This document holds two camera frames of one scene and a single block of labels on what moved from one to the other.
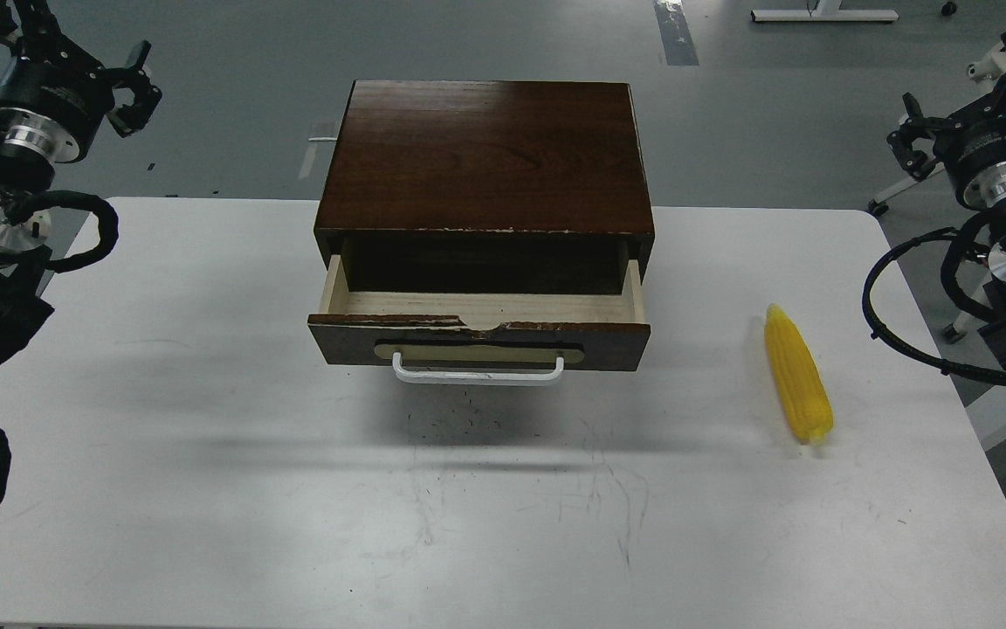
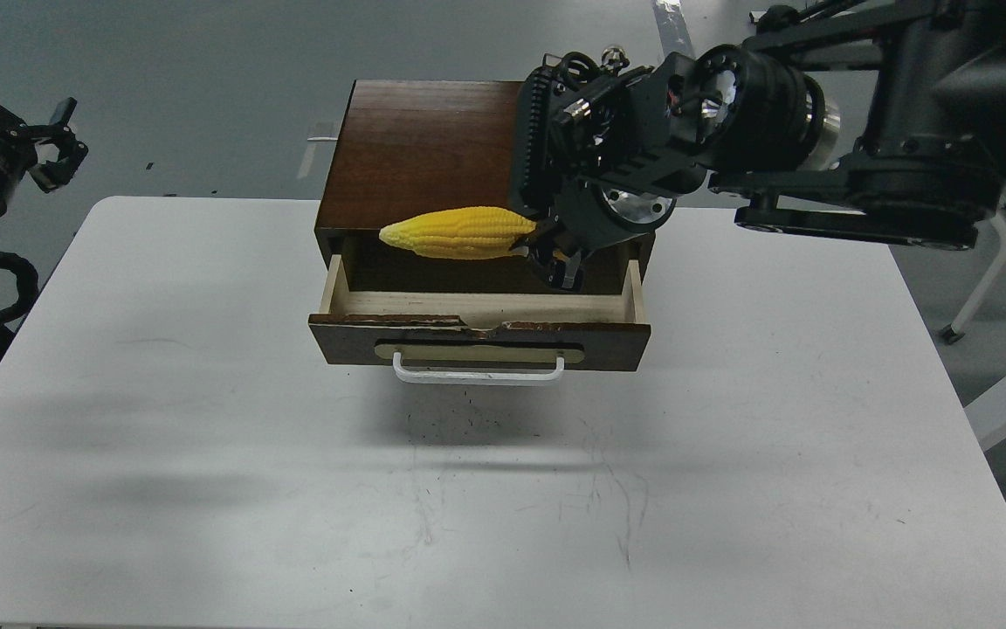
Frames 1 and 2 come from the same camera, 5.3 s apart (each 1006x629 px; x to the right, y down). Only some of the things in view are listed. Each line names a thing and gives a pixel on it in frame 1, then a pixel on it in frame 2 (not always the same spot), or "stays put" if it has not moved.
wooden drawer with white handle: (475, 337) stays put
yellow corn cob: (802, 384) to (459, 233)
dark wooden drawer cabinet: (487, 188) stays put
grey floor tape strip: (676, 32) stays put
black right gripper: (999, 149) to (602, 151)
